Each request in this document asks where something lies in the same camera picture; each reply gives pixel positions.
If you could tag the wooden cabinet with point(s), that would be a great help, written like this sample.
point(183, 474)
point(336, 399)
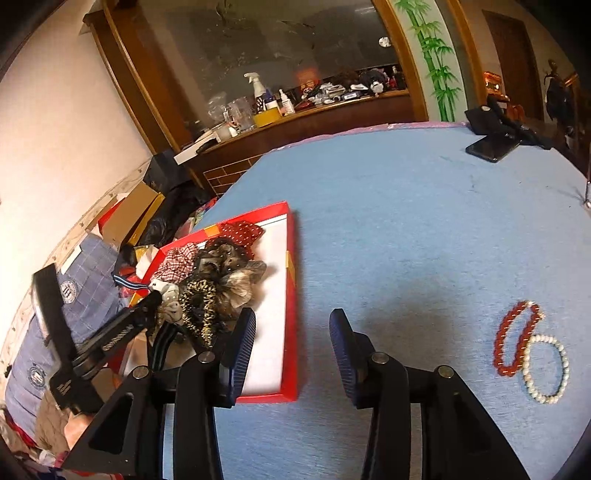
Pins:
point(323, 124)

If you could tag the striped ribbon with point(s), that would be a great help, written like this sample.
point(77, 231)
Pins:
point(131, 284)

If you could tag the black plastic bag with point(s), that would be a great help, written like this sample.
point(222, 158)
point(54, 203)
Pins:
point(175, 203)

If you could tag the blue table cloth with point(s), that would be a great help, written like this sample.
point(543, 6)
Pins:
point(392, 221)

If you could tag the purple frame eyeglasses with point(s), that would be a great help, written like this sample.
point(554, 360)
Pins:
point(587, 194)

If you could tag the brown cardboard box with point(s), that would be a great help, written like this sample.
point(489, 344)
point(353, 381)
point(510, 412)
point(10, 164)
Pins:
point(134, 207)

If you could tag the red cardboard box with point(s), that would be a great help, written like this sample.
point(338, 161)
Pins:
point(291, 277)

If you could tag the small white bottle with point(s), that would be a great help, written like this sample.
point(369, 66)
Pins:
point(286, 105)

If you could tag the dark jacket on post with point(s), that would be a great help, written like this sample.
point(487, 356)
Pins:
point(556, 97)

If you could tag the wood framed glass panel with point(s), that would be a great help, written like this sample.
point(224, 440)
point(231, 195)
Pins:
point(277, 37)

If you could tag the yellow box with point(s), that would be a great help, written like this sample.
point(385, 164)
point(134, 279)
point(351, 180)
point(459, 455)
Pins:
point(267, 117)

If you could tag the black smartphone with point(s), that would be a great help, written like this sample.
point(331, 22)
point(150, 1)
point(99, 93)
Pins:
point(491, 147)

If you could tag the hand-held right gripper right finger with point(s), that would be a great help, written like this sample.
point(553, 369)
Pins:
point(341, 355)

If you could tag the clutter pile on cabinet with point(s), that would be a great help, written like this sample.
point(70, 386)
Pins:
point(351, 85)

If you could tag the flat white box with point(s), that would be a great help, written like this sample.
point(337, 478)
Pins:
point(194, 151)

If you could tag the brown wooden door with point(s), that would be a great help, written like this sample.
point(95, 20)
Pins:
point(512, 60)

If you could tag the orange gift box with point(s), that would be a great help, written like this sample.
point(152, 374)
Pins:
point(493, 85)

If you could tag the bamboo painted glass panel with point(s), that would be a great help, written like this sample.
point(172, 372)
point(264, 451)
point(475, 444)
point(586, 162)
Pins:
point(434, 69)

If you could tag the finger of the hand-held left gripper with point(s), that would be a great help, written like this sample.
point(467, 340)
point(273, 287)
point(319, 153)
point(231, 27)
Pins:
point(162, 344)
point(120, 330)

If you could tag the white spray bottle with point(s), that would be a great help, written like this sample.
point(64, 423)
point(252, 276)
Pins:
point(257, 90)

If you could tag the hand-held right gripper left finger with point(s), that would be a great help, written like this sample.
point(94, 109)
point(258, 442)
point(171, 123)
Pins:
point(242, 350)

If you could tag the pile of patterned scrunchies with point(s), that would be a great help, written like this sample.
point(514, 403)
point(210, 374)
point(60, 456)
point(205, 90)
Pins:
point(221, 258)

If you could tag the glass pitcher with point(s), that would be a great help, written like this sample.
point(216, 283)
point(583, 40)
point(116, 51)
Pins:
point(242, 115)

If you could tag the wooden stair railing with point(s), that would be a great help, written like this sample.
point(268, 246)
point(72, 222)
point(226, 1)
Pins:
point(577, 92)

